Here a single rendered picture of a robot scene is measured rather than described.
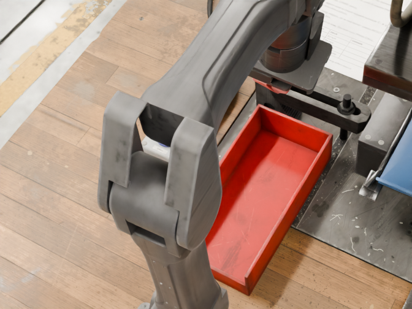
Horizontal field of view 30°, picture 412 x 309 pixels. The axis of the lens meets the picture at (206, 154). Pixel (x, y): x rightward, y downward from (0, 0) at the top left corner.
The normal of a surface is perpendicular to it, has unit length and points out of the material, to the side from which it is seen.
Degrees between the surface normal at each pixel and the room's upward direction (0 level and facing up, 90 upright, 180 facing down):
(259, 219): 0
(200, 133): 1
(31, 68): 0
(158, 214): 52
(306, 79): 13
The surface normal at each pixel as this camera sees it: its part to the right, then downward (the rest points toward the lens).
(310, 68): -0.05, -0.36
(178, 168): -0.47, 0.42
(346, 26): -0.07, -0.54
